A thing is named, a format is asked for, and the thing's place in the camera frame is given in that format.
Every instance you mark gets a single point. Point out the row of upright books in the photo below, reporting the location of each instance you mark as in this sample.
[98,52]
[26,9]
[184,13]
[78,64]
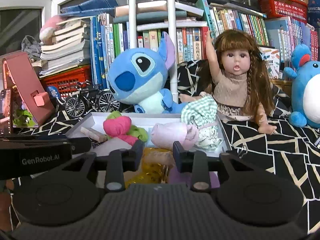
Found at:
[276,38]

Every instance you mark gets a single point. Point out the beige small block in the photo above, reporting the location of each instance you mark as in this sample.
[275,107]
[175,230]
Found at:
[93,134]

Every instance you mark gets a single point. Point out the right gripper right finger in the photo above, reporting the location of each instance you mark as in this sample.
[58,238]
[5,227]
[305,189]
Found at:
[196,163]

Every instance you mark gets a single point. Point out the white cardboard box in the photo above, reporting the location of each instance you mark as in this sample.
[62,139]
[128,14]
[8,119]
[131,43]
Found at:
[146,121]

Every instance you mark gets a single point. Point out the white shelf frame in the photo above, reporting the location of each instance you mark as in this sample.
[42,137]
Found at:
[192,31]

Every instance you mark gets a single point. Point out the stack of books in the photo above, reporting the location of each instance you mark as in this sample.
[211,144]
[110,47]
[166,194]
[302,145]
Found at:
[70,48]

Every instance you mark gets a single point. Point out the white foam block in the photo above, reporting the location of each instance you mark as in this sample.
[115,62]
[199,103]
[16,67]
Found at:
[108,146]

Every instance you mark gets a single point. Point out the red plastic basket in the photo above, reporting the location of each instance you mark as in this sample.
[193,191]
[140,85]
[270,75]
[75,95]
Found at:
[62,84]

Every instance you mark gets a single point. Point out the purple fluffy pompom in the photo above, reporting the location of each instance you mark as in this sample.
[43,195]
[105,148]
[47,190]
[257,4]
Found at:
[175,177]

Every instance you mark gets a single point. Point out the green pink scrunchie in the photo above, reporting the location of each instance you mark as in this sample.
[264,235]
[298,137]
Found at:
[118,126]

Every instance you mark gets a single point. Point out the blue round plush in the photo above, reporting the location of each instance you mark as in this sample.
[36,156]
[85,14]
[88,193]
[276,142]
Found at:
[305,88]

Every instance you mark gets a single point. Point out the blue Stitch plush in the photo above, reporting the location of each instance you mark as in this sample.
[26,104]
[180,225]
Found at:
[137,77]

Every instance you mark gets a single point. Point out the pink cloth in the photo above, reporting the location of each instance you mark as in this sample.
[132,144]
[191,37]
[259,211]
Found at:
[164,135]

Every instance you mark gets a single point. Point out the gold sequin bow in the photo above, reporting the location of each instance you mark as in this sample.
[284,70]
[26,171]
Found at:
[154,167]

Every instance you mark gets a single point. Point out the pink plush on books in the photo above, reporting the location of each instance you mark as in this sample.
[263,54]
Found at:
[49,28]

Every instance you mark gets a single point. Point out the green checkered cloth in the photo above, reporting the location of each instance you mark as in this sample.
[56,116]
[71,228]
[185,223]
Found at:
[202,114]

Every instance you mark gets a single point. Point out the black model bicycle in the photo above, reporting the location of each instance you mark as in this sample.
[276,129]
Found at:
[89,98]

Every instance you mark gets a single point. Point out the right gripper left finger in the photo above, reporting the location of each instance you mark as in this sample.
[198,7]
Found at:
[120,161]

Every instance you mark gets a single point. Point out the pink wooden house model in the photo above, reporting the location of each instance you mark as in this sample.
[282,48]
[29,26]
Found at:
[24,102]

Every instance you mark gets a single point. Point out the brown hair doll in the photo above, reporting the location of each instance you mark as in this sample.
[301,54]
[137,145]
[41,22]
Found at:
[235,74]

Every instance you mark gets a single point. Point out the person's hand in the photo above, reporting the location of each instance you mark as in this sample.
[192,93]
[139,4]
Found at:
[6,186]

